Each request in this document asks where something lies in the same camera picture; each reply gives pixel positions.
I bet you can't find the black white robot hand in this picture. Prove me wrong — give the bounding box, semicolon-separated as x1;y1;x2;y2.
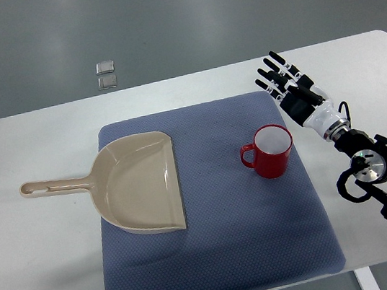
255;51;351;141

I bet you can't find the red mug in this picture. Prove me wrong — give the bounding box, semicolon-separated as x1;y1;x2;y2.
239;124;293;179

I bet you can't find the beige plastic dustpan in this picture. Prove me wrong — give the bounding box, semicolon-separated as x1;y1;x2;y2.
19;131;187;234

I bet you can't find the blue grey fabric mat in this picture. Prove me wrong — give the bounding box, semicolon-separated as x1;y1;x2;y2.
98;91;346;290

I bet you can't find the white table leg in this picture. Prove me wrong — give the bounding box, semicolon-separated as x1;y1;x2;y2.
353;266;381;290

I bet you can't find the lower metal floor plate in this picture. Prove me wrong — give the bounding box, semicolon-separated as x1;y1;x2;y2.
98;74;117;90

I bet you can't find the metal floor plate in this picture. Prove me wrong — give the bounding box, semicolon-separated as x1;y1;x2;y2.
98;74;117;90
95;60;115;76

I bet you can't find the upper metal floor plate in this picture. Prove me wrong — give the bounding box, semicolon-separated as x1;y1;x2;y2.
95;60;115;76

